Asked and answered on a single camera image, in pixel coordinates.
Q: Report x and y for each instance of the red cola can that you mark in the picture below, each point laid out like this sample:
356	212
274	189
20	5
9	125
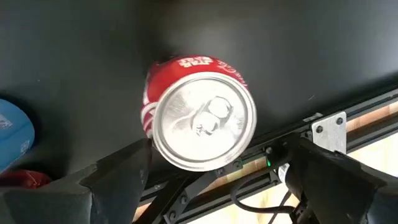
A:
25	180
202	124

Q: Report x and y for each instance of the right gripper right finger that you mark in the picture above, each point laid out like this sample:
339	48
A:
335	193

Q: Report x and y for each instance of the blue soda can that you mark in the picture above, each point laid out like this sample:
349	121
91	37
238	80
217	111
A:
12	133

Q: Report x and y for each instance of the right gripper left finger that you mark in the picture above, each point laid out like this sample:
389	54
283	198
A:
109	193

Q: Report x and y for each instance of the silver metal bracket plate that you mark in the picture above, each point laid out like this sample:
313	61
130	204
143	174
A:
329	132

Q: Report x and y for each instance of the black gantry strut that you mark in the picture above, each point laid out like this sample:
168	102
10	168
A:
174	199

